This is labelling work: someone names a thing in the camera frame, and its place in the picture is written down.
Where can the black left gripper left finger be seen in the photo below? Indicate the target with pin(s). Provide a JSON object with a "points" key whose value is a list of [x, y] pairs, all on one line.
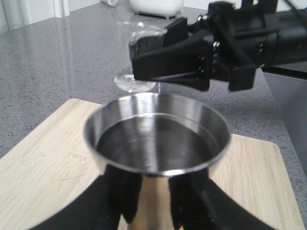
{"points": [[101, 205]]}

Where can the clear glass beaker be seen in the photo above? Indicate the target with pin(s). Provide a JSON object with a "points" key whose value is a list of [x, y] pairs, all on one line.
{"points": [[134, 38]]}

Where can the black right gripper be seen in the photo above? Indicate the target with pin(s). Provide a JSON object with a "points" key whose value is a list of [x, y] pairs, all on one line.
{"points": [[241, 40]]}

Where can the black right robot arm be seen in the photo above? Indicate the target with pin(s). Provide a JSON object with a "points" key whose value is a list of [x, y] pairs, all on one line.
{"points": [[292, 37]]}

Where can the steel double jigger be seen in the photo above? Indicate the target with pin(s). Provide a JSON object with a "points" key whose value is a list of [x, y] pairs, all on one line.
{"points": [[154, 151]]}

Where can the wooden cutting board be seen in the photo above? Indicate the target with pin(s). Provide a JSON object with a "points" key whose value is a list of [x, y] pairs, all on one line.
{"points": [[52, 165]]}

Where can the white kitchen appliance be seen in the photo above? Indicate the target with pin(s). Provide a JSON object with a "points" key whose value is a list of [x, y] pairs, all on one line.
{"points": [[162, 8]]}

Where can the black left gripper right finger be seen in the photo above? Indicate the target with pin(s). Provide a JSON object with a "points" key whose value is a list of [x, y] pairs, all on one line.
{"points": [[216, 206]]}

